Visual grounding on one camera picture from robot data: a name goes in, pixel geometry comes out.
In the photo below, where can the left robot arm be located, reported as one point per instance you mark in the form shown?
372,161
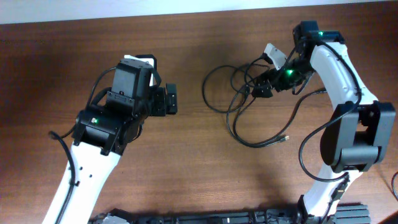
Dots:
111,119

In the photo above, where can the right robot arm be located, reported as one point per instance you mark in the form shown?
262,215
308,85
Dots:
352,141

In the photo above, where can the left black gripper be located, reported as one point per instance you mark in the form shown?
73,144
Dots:
161,109

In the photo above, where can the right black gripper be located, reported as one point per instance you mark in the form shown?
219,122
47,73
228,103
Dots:
267,86

